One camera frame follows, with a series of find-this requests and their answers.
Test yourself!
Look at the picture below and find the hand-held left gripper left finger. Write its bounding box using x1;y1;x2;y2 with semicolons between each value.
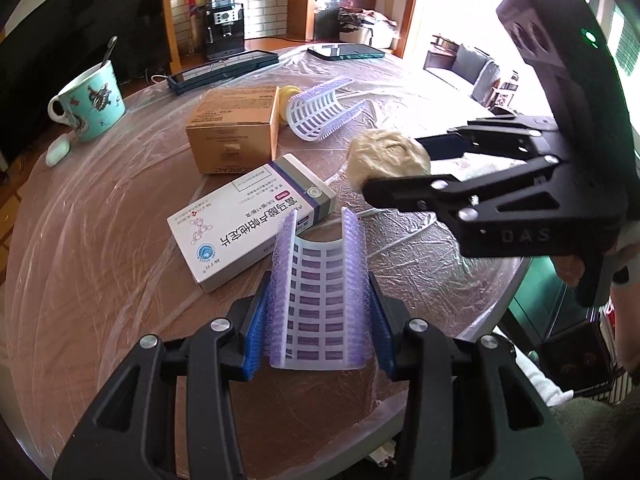
52;272;273;480

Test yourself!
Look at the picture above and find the white medicine box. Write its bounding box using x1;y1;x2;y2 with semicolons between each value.
166;154;337;293

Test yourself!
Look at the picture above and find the grey cushioned wooden armchair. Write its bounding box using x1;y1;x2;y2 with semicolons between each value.
424;42;521;108

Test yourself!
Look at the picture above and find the purple mesh hair roller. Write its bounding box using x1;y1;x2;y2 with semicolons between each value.
262;207;376;372

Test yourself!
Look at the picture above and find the smartphone with lit screen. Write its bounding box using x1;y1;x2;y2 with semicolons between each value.
306;42;387;63

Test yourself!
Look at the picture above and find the person's right hand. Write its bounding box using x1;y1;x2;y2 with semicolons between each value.
547;252;586;286

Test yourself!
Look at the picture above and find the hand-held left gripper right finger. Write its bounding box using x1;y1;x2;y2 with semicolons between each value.
367;270;583;480

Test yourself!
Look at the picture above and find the beige tissue ball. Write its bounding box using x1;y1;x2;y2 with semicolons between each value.
347;129;432;192

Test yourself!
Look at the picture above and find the turquoise butterfly mug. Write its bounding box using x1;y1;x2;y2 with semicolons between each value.
47;60;127;143

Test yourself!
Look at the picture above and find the black coffee machine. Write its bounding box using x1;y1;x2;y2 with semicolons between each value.
199;2;246;60

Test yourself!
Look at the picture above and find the white box with clothes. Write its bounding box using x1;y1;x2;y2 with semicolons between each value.
339;6;401;47

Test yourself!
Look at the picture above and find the brown cardboard box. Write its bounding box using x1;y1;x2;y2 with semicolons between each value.
185;85;280;175

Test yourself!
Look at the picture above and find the black flat television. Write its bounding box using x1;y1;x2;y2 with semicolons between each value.
0;0;173;161

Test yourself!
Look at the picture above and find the yellow plastic cup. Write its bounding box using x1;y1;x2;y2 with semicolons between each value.
277;86;301;126

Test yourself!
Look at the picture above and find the person's right forearm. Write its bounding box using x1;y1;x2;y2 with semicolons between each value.
612;232;640;381

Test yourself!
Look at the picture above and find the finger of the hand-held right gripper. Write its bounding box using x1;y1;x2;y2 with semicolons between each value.
415;112;561;162
361;152;565;222

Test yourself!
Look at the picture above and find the white earbuds case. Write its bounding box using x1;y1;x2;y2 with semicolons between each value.
45;135;71;167

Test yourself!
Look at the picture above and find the metal spoon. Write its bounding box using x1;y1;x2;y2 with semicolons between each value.
97;36;119;68

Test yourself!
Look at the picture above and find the white hair roller yellow end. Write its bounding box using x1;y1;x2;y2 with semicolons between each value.
286;76;370;143

